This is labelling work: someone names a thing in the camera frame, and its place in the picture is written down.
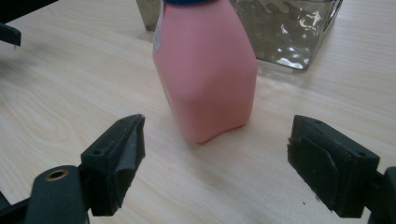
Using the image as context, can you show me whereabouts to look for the square clear glass container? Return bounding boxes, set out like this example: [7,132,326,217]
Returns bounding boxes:
[135,0,344,71]

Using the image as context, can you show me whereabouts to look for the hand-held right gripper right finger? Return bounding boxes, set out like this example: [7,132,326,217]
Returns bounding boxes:
[287,114,381,219]

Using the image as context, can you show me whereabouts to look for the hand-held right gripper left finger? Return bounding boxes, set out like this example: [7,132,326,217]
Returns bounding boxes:
[79,113,147,217]

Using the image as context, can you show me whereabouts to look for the pink plastic bottle blue cap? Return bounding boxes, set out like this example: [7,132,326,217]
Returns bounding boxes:
[151,0,259,145]

